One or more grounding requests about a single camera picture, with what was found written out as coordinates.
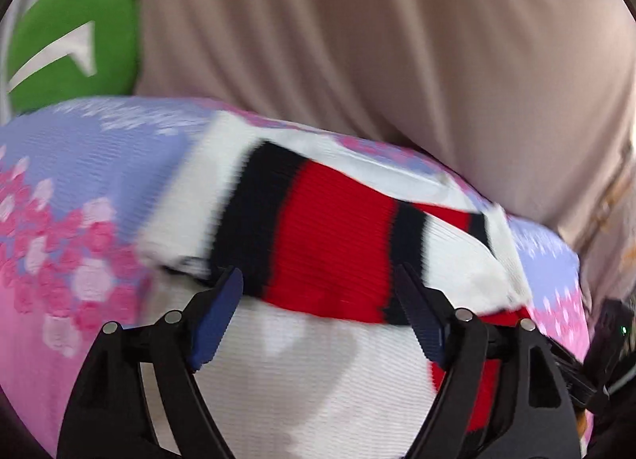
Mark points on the white floral cloth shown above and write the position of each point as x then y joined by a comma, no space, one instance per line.
611,200

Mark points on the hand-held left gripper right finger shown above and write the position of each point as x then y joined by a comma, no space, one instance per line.
422,310

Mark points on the green cushion white mark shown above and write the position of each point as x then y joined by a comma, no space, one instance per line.
59,31

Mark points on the beige curtain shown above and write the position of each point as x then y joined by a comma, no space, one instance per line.
348,41

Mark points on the pink blue floral bedsheet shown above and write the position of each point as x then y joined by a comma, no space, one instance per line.
74,180

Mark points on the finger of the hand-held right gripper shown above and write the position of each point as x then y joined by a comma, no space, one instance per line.
571,374

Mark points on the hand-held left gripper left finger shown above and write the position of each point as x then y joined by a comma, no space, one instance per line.
218,310

